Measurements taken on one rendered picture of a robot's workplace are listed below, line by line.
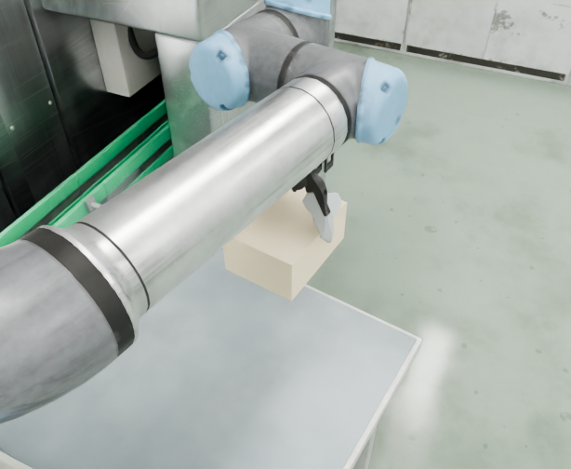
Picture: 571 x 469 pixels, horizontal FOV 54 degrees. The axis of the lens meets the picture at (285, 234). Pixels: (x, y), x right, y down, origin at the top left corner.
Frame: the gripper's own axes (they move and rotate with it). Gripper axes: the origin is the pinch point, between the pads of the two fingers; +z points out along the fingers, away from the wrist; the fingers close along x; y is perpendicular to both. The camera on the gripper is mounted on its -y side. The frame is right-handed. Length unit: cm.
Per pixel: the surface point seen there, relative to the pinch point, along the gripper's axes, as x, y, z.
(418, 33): 84, 292, 91
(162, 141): 50, 24, 16
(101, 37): 67, 28, -4
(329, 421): -13.2, -6.0, 35.3
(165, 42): 39.3, 19.6, -12.6
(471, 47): 50, 297, 94
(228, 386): 6.2, -10.2, 35.4
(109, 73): 68, 28, 5
